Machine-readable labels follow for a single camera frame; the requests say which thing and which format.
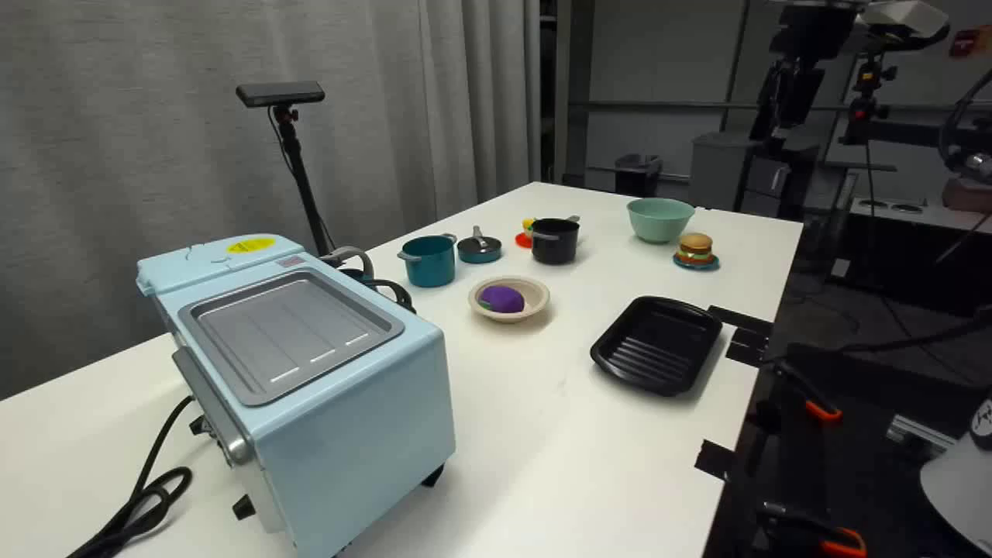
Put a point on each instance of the beige plate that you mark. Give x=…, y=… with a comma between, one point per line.
x=535, y=298

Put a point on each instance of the teal pot lid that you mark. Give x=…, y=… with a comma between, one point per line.
x=479, y=246

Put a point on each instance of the black saucepan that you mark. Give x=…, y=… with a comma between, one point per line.
x=557, y=241

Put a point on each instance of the teal pot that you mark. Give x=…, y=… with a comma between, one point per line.
x=430, y=263

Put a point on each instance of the mint green bowl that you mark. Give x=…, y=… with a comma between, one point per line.
x=659, y=221

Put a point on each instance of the black grill tray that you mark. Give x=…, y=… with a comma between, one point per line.
x=659, y=345

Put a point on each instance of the toy burger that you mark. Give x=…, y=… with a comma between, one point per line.
x=696, y=253

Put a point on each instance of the light blue toaster oven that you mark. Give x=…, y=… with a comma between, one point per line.
x=323, y=396

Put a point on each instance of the orange black clamp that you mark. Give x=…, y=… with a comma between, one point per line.
x=801, y=535
x=794, y=388

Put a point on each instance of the orange black clamp lower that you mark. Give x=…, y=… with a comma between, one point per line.
x=801, y=535

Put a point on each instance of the camera on black stand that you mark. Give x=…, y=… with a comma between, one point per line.
x=281, y=103

